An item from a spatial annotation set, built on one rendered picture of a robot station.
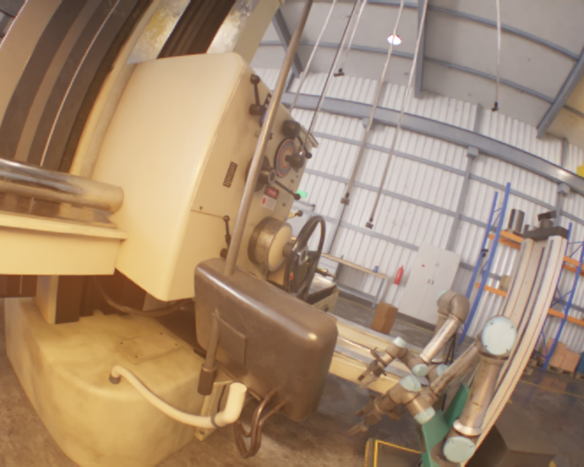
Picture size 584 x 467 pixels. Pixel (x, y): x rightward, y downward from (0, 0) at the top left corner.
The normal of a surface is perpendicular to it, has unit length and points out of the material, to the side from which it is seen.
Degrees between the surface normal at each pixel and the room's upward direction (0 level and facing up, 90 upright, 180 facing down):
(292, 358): 109
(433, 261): 90
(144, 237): 90
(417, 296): 90
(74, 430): 90
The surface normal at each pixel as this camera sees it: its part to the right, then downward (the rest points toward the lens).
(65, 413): -0.13, -0.01
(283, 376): -0.64, 0.16
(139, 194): -0.35, -0.09
